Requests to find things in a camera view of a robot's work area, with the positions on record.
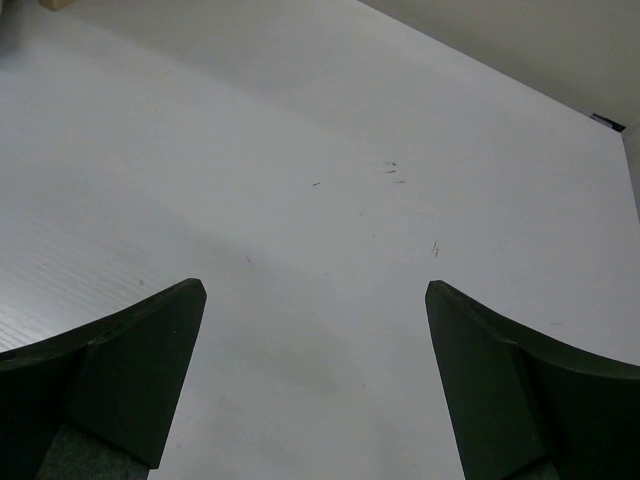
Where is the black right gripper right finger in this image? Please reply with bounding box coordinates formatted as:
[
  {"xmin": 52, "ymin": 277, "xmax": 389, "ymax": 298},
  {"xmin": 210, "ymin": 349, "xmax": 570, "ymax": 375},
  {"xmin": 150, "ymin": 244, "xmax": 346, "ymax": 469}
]
[{"xmin": 425, "ymin": 280, "xmax": 639, "ymax": 479}]

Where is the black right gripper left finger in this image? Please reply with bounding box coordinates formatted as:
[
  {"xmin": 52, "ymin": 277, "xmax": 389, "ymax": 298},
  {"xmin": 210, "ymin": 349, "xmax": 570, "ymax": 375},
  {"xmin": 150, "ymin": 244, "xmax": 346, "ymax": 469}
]
[{"xmin": 1, "ymin": 278, "xmax": 207, "ymax": 479}]

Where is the wooden shelf unit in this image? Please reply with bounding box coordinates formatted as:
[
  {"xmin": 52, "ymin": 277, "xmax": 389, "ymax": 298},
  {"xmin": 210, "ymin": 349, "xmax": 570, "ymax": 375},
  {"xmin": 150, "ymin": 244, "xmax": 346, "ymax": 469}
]
[{"xmin": 39, "ymin": 0, "xmax": 73, "ymax": 11}]

